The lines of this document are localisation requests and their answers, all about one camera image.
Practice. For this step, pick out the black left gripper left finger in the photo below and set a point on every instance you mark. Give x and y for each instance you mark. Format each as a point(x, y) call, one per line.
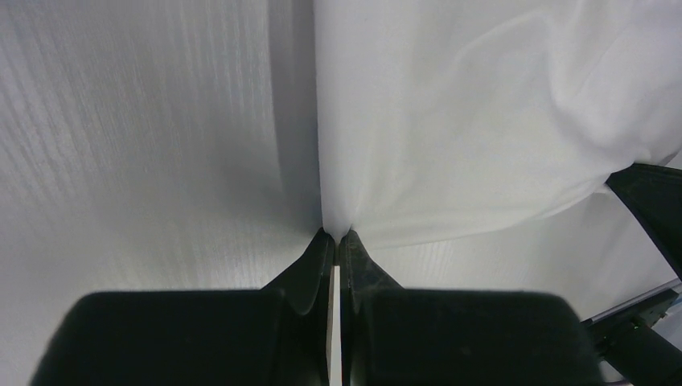
point(276, 335)

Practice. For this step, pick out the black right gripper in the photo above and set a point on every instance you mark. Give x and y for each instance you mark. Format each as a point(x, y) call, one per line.
point(624, 337)

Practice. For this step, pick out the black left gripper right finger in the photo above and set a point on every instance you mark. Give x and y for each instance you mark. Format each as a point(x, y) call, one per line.
point(391, 335)

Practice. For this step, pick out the white t shirt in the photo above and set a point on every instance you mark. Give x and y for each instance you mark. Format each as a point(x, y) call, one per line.
point(442, 119)

